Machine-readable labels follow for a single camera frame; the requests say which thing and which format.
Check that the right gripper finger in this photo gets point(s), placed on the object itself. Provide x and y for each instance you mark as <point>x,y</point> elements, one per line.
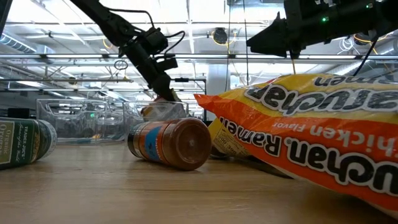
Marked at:
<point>270,40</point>

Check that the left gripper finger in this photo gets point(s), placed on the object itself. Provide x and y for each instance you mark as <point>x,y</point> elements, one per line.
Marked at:
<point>164,88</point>

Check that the orange label spice jar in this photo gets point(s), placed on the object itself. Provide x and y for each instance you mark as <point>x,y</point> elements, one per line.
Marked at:
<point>174,143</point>

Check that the yellow ramen noodle pack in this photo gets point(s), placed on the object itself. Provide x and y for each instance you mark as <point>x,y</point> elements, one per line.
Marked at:
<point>227,143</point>

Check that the orange chicken ramen pack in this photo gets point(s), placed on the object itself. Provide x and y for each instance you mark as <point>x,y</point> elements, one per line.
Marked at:
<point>311,149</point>

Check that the green oregano spice jar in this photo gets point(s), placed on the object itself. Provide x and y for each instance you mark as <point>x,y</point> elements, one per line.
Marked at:
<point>21,143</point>

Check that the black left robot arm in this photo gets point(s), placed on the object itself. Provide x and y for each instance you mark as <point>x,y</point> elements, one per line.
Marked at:
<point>105,21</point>

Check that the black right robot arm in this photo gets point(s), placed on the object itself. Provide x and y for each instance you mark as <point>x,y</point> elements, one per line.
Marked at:
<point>373,15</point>

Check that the clear plastic bin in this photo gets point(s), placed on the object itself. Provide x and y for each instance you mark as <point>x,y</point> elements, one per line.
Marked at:
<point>133,109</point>
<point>74,107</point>

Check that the black background rig frame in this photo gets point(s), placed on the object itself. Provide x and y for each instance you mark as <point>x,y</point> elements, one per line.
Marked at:
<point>186,80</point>

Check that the black aluminium table frame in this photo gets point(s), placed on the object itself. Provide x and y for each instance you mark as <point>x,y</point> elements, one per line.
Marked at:
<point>18,113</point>

